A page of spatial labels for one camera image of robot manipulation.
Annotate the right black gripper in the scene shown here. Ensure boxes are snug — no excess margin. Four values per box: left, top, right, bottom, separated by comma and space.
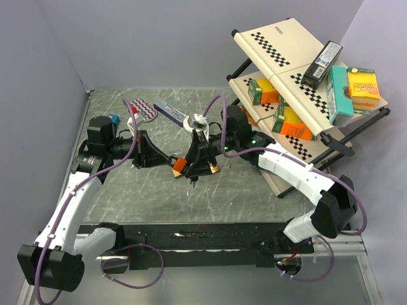
182, 129, 238, 179

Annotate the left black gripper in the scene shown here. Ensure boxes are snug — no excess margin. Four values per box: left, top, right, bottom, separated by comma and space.
106, 130, 171, 169

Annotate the orange black padlock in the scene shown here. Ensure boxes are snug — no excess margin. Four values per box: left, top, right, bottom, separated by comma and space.
172, 154, 188, 172

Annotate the small brass padlock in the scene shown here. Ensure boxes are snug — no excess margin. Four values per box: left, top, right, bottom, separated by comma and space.
210, 165, 220, 173

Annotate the long shackle brass padlock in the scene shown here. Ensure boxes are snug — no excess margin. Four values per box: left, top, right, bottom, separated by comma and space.
172, 169, 183, 179

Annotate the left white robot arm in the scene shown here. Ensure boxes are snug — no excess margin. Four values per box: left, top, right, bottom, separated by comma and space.
17, 116, 171, 292

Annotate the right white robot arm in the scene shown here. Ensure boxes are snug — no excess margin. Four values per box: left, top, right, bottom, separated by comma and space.
182, 106, 357, 253

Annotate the purple toothpaste box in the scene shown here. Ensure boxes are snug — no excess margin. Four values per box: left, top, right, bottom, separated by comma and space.
153, 99, 186, 128

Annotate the pink striped oval sponge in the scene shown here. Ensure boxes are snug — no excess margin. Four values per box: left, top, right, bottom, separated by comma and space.
130, 98, 158, 122

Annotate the blue chip bag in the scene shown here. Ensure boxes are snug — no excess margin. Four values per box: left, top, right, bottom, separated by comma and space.
250, 161, 259, 168

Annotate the blue rectangular box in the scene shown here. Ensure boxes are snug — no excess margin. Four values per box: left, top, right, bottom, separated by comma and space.
108, 114, 120, 130

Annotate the upper orange green box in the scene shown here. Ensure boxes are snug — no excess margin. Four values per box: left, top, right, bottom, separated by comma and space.
248, 78, 279, 105

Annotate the orange green box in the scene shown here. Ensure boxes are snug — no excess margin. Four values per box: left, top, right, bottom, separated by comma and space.
272, 103, 317, 140
248, 78, 279, 105

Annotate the lower orange green box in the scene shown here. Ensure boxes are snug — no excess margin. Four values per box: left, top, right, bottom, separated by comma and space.
272, 103, 317, 140

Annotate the beige checkered shelf rack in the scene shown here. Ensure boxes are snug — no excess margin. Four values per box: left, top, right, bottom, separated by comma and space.
224, 17, 391, 199

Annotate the teal box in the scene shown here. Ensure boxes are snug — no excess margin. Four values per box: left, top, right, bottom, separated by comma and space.
326, 65, 354, 127

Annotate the black rectangular box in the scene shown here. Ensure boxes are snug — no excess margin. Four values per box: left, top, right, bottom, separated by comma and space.
301, 41, 343, 90

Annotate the orange sponge pack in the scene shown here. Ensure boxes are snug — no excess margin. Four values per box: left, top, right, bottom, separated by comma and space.
347, 67, 381, 112

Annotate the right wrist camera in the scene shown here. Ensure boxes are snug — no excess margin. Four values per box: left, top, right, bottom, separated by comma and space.
187, 114, 209, 140

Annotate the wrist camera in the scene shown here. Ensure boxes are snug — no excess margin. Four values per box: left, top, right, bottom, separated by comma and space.
125, 106, 142, 134
187, 114, 209, 140

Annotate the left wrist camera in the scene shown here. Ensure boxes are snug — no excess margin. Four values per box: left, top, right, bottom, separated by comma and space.
125, 106, 142, 134

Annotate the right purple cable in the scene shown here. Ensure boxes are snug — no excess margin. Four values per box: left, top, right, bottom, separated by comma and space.
202, 93, 368, 282

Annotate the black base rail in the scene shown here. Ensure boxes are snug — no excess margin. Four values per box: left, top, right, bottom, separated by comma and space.
74, 222, 368, 275

